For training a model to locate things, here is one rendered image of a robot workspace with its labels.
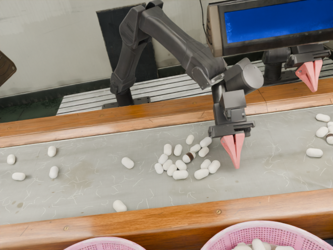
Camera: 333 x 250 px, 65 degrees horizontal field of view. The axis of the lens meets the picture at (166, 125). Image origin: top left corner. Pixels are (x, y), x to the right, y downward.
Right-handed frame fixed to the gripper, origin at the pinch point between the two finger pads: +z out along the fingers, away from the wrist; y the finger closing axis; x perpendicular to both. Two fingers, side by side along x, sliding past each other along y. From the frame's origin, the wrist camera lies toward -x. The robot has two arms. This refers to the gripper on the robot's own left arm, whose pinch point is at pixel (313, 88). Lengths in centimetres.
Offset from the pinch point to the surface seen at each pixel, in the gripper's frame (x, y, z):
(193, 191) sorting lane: -9.6, -36.0, 22.8
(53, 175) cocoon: -5, -71, 15
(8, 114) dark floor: 164, -206, -67
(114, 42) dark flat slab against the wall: 144, -90, -115
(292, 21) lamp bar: -34.1, -18.4, -0.1
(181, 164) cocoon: -6.7, -37.9, 16.4
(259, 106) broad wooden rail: 6.6, -13.0, 1.3
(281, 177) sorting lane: -8.9, -16.3, 22.0
